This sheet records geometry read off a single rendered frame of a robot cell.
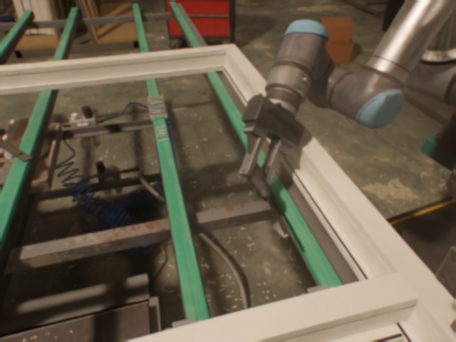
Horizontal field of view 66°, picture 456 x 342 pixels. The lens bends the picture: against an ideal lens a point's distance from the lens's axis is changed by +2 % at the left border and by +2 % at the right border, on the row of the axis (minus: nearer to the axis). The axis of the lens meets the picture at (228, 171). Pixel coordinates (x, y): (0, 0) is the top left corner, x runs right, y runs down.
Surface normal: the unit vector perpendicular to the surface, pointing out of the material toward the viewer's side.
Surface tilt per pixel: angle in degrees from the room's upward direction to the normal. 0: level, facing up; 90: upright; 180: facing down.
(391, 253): 0
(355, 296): 0
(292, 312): 0
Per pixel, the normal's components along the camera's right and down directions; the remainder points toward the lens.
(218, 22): -0.12, 0.61
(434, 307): -0.02, -0.79
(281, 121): 0.58, 0.05
